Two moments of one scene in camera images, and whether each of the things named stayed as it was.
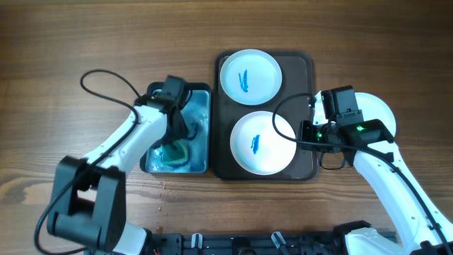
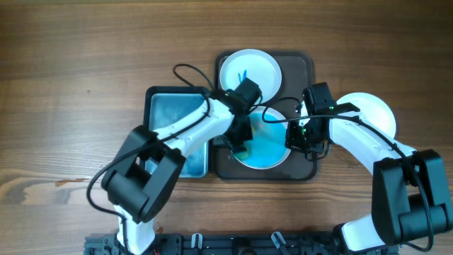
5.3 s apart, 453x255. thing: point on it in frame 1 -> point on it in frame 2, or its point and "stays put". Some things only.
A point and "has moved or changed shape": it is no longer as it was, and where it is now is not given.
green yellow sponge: [174, 152] has moved or changed shape
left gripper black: [181, 132] -> [247, 133]
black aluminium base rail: [250, 244] stays put
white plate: [251, 77] stays put
